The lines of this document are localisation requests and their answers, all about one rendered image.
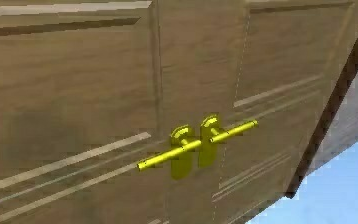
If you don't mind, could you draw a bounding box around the brown wooden room door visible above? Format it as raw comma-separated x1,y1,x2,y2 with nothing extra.
155,0,358,224
0,0,175,224

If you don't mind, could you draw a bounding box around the yellow lever door handle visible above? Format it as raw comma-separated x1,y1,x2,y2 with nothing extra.
198,114,259,169
136,124,202,181

